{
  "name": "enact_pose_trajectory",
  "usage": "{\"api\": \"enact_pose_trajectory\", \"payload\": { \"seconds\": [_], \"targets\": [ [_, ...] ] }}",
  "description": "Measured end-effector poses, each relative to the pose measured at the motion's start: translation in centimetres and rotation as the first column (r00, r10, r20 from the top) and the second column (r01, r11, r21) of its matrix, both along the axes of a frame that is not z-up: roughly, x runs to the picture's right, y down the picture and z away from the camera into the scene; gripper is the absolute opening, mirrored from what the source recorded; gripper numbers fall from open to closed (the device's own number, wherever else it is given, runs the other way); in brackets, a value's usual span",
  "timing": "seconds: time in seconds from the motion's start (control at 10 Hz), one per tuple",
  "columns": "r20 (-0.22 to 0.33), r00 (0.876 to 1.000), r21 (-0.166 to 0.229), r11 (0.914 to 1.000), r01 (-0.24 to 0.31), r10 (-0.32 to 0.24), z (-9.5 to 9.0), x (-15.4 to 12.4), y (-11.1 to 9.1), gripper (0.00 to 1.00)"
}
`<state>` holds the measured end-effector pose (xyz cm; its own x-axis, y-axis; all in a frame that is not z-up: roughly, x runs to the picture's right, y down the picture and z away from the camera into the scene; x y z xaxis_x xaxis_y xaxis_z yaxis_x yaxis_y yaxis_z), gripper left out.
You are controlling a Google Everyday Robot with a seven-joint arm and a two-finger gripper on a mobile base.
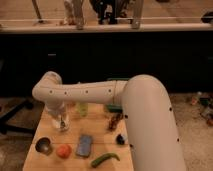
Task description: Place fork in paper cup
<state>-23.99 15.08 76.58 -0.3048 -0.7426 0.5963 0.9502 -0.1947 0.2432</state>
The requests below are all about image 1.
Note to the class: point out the green rectangular block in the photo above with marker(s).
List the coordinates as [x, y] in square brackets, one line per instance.
[114, 108]

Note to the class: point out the orange round fruit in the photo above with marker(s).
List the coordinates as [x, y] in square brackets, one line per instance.
[63, 151]

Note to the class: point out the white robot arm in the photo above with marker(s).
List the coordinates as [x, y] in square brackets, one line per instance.
[151, 125]

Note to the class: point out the small black white object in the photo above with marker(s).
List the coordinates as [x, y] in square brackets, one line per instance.
[121, 139]

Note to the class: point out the green chili pepper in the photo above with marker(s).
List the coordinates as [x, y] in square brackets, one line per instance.
[96, 162]

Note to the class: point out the blue sponge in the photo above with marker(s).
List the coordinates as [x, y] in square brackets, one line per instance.
[84, 145]

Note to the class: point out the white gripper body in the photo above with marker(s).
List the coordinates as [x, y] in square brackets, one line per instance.
[59, 116]

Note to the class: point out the small metal bowl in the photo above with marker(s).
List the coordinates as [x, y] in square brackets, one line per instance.
[43, 145]

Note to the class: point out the green paper cup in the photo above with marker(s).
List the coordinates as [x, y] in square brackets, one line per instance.
[82, 109]

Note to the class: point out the black office chair base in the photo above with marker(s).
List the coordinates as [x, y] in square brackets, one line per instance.
[5, 127]

